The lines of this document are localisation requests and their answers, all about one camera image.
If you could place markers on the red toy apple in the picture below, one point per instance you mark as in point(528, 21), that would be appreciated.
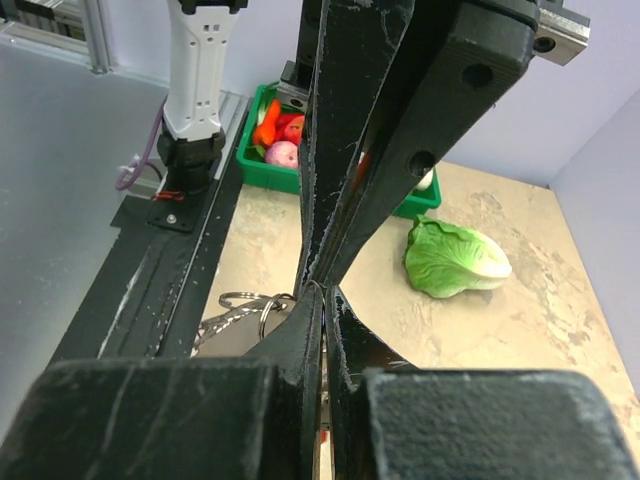
point(290, 127)

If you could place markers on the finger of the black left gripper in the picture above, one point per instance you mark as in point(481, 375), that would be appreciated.
point(357, 43)
point(469, 71)

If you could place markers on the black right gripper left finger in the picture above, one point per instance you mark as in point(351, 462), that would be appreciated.
point(256, 416)

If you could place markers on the green plastic basket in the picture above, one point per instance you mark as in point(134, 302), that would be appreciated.
point(251, 158)

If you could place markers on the green lettuce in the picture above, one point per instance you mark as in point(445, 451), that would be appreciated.
point(443, 260)

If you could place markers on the white toy radish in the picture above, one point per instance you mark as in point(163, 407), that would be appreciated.
point(426, 181)

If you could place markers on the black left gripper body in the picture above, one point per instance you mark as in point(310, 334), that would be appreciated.
point(559, 36)

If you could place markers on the orange toy carrot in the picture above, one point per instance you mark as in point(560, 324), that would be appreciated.
point(265, 132)

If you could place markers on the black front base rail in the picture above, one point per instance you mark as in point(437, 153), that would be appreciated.
point(149, 296)

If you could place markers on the key bunch with red carabiner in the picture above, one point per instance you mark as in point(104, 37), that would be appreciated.
point(246, 319)

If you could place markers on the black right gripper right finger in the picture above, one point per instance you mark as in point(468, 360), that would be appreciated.
point(393, 420)

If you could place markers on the pink toy onion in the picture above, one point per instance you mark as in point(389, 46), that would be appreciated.
point(283, 154)

